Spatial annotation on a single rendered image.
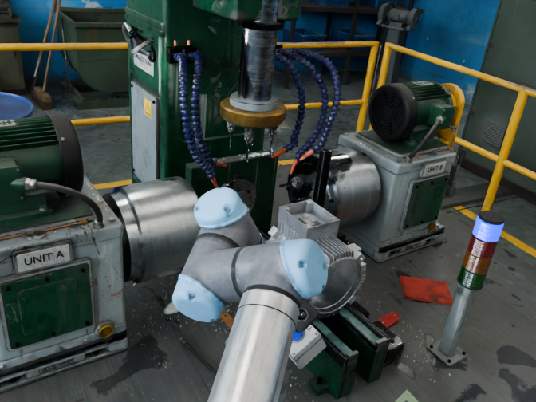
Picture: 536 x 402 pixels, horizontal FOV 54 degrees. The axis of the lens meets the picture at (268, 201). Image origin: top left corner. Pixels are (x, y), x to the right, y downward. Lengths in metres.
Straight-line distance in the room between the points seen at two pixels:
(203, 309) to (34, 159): 0.56
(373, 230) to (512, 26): 3.23
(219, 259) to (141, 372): 0.66
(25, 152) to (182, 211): 0.38
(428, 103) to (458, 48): 5.87
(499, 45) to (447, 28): 3.01
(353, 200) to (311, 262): 0.94
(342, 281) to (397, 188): 0.45
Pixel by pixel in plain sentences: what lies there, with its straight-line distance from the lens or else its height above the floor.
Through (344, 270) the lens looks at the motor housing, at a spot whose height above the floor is 1.00.
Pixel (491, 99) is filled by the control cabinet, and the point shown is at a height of 0.68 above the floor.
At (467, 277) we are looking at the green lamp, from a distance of 1.37.
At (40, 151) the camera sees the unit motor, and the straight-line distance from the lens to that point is 1.16.
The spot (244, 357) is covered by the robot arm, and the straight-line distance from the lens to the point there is 0.60.
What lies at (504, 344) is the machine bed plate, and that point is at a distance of 1.64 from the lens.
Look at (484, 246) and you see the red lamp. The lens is 1.32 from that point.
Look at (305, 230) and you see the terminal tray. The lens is 1.24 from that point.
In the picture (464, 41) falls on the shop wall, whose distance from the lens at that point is 7.58.
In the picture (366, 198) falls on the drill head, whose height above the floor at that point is 1.06.
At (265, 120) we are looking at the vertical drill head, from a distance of 1.36.
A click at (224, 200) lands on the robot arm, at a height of 1.39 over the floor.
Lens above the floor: 1.75
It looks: 27 degrees down
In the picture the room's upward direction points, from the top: 6 degrees clockwise
